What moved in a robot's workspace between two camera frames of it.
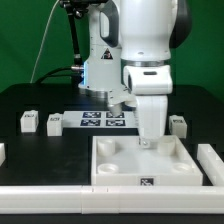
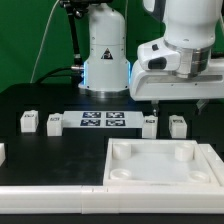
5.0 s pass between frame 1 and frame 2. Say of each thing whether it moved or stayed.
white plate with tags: stayed
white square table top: moved
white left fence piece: stayed
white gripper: moved
